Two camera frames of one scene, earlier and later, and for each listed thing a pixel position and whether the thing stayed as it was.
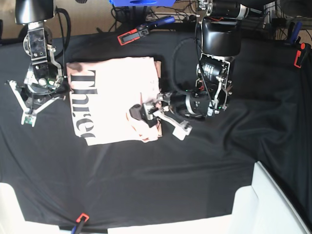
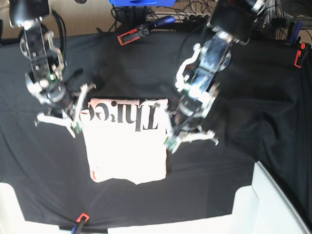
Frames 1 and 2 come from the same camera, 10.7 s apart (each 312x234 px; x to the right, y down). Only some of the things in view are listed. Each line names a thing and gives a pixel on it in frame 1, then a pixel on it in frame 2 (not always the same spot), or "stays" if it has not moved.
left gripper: x=34 y=99 -> x=66 y=97
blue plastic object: x=142 y=3 stays
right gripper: x=145 y=112 -> x=184 y=123
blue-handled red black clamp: x=134 y=34 stays
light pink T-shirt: x=102 y=93 -> x=126 y=138
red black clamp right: x=302 y=53 stays
